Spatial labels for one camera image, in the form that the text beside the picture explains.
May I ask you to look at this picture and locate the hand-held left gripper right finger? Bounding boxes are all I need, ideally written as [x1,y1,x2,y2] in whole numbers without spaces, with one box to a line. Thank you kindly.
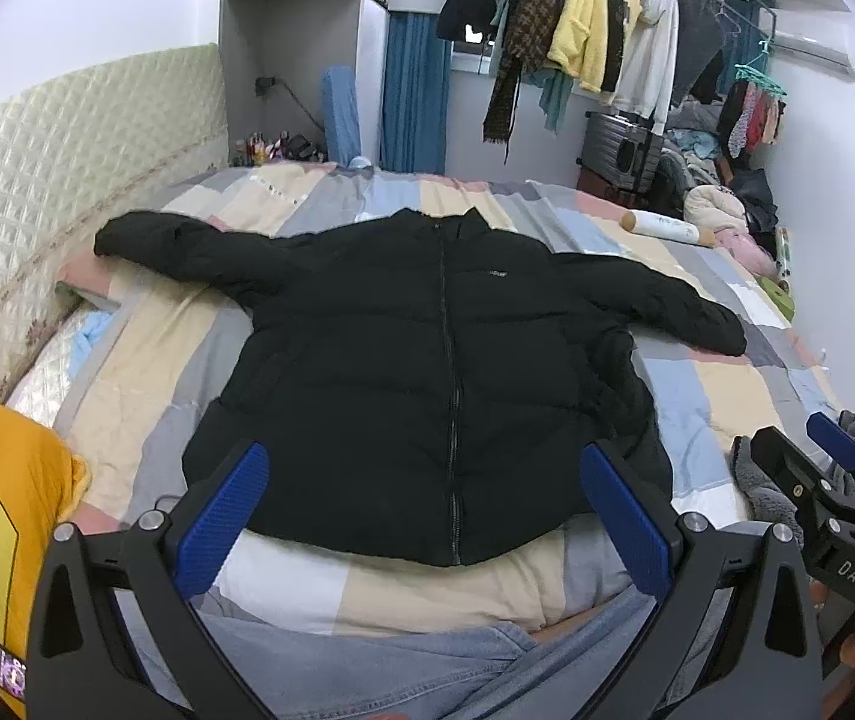
[581,439,826,720]

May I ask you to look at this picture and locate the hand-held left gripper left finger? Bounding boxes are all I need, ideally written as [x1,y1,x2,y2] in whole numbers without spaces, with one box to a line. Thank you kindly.
[26,439,271,720]

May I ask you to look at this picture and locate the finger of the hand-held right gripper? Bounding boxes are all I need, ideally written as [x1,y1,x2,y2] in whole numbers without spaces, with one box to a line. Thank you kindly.
[751,426,855,533]
[806,411,855,496]

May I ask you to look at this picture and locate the black puffer jacket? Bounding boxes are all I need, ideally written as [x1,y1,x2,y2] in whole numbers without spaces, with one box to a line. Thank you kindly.
[93,208,749,567]

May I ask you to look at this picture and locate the pile of clothes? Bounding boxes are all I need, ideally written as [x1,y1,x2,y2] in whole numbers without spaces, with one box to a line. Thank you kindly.
[656,101,792,263]

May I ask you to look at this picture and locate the colourful hanging small clothes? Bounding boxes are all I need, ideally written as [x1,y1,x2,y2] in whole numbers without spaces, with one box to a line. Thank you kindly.
[718,81,787,158]

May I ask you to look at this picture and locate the grey fluffy cloth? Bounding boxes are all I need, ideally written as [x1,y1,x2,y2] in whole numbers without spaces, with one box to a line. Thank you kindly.
[728,409,855,530]

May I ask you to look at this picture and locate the pastel patchwork bed cover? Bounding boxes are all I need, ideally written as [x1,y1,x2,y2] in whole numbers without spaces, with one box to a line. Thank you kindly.
[52,161,855,635]

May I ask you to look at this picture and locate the pink pillow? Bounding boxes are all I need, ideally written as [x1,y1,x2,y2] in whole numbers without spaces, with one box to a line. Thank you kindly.
[716,229,781,278]

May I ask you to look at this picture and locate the yellow printed pillow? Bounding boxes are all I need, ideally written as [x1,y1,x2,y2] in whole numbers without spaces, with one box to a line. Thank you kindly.
[0,386,91,717]

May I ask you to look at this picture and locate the light blue cloth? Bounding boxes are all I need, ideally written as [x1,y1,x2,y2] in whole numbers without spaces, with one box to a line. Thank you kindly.
[67,307,117,380]

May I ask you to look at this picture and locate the person's blue jeans legs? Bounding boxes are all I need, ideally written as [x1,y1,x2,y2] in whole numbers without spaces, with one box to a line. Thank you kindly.
[116,585,706,720]

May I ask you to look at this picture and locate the cream puffy garment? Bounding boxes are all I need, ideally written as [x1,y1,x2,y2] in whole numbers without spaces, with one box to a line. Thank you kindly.
[682,184,749,235]

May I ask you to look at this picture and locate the white cylindrical roll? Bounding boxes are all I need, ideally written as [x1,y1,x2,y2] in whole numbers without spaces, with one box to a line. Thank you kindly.
[620,211,717,248]

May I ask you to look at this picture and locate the grey suitcase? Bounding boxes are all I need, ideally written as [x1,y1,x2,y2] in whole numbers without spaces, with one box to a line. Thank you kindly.
[575,111,672,207]

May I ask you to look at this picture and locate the cream quilted headboard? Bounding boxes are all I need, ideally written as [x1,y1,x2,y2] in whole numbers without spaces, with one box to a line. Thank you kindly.
[0,43,232,410]

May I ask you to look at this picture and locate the green clip hanger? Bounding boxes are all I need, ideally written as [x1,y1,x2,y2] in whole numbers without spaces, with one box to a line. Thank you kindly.
[733,37,790,98]

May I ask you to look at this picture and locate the cosmetics on nightstand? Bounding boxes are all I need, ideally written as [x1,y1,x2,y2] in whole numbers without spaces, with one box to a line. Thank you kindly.
[236,131,323,164]

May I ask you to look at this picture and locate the white air conditioner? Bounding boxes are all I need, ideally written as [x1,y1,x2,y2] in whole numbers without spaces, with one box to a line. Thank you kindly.
[770,11,855,80]

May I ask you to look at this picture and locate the blue pleated cover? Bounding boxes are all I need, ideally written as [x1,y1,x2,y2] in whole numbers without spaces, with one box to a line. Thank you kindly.
[320,65,364,164]

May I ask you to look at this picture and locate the dark grey hanging garment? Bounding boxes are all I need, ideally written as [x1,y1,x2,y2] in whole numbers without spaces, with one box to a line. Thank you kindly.
[663,0,728,102]

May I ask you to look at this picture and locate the white hoodie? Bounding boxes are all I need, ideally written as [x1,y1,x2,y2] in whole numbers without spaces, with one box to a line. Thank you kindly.
[611,0,682,137]

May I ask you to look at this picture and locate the teal hanging garment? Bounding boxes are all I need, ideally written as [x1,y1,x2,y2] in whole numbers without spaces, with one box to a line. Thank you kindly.
[488,0,574,132]

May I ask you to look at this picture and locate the black hanging jacket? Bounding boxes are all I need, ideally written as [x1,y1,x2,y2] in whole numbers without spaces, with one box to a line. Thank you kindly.
[598,0,627,93]

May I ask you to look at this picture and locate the blue curtain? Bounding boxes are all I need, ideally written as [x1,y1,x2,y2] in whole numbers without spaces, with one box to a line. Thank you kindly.
[382,11,454,175]

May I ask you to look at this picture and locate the yellow fleece jacket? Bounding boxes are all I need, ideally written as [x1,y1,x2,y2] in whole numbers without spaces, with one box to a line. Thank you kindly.
[545,0,625,95]

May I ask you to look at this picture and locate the brown plaid scarf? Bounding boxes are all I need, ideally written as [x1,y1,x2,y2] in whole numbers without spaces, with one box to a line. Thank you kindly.
[481,0,559,147]

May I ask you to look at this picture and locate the grey wardrobe cabinet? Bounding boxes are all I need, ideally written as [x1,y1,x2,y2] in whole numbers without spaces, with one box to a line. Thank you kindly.
[218,0,458,166]

